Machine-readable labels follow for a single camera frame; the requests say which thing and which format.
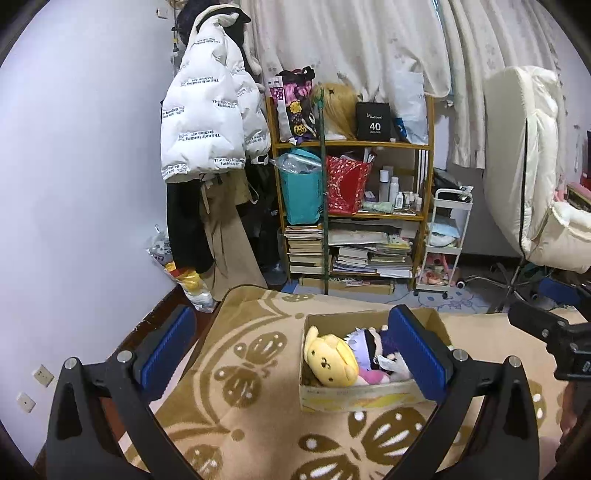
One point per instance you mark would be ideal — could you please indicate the black box with 40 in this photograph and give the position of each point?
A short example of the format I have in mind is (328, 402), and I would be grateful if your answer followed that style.
(373, 122)

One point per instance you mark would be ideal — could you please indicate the beige patterned rug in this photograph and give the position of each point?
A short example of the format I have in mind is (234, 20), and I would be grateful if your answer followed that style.
(236, 414)

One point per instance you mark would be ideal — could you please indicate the plastic bag with toys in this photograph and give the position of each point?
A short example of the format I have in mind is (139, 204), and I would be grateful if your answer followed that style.
(190, 281)

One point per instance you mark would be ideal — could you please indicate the yellow dog plush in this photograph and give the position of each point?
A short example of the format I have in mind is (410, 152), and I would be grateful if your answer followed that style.
(330, 357)

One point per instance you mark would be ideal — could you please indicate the black hanging garment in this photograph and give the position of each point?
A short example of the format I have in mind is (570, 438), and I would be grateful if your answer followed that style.
(187, 238)

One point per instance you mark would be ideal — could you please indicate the stack of books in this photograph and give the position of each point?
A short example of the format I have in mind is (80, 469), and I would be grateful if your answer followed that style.
(305, 249)

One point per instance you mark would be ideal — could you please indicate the purple black patterned bag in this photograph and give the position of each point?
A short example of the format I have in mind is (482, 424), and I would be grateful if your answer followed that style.
(293, 96)

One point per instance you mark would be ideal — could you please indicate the white floral curtain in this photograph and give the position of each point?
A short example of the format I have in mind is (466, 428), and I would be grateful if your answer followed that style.
(455, 45)

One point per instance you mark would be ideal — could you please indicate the wooden bookshelf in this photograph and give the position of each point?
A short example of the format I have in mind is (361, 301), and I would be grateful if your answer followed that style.
(422, 174)

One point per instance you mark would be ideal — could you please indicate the wall socket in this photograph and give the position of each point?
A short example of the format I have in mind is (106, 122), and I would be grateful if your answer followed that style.
(43, 376)
(25, 402)

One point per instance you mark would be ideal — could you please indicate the white plastic bag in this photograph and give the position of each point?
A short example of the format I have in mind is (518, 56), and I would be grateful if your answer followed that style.
(410, 107)

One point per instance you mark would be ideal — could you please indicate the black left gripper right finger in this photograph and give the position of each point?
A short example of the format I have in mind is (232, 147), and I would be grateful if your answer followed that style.
(504, 443)

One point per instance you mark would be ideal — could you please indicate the white rolling cart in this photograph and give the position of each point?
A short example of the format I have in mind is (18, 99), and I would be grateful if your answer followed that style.
(442, 244)

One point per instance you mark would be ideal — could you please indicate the pink bear plush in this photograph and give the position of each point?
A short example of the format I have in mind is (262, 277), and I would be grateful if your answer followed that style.
(372, 377)

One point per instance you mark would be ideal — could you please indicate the beige coat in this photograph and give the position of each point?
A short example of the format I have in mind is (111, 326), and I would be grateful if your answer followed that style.
(234, 262)

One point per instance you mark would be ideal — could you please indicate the blonde wig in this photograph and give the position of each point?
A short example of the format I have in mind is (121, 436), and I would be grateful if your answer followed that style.
(340, 102)

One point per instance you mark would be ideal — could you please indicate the cardboard box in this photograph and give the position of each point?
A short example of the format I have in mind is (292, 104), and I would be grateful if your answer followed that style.
(317, 398)

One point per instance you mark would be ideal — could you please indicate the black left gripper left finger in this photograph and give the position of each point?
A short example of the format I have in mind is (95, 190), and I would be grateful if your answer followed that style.
(80, 444)

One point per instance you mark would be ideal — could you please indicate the white puffer jacket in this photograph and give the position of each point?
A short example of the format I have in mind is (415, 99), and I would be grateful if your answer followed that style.
(212, 119)

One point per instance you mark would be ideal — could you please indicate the person's right hand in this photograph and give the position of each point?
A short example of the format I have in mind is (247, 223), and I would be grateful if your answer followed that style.
(576, 396)

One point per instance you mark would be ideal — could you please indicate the teal bag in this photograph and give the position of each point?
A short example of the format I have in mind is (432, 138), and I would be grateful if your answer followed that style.
(301, 184)

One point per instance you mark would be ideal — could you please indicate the cream office chair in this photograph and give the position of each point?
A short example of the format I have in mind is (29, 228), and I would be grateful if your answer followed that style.
(521, 175)

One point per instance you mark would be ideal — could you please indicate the purple white plush doll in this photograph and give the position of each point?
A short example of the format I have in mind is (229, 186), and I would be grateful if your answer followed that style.
(373, 349)

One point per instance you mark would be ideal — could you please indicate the red gift bag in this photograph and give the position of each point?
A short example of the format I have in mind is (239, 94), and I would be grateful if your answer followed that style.
(347, 180)

